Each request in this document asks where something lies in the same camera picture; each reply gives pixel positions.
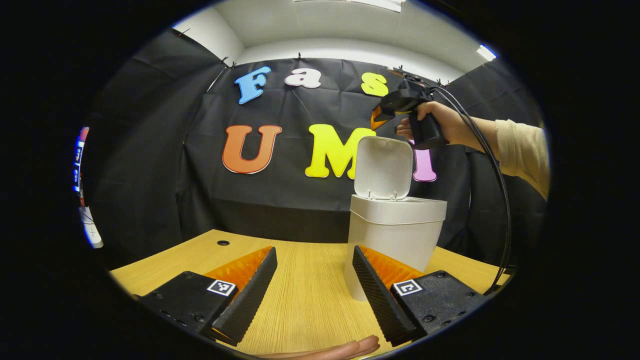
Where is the wooden desktop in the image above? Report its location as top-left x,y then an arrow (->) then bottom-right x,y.
109,229 -> 511,360

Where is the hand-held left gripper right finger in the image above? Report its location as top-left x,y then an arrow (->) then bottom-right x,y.
351,244 -> 487,347

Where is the white desktop garbage bin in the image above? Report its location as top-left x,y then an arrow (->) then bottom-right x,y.
343,136 -> 448,302

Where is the black cable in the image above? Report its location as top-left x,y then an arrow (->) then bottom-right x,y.
430,85 -> 513,296

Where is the long ceiling light panel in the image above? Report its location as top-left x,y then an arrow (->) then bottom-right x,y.
295,0 -> 403,13

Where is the white side table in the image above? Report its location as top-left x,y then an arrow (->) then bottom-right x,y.
79,206 -> 104,249

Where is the black backdrop cloth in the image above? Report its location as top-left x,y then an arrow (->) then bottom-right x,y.
80,27 -> 548,271

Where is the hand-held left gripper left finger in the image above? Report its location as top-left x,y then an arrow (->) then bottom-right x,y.
135,246 -> 279,347

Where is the computer monitor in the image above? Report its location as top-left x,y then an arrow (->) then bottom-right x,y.
73,126 -> 91,208

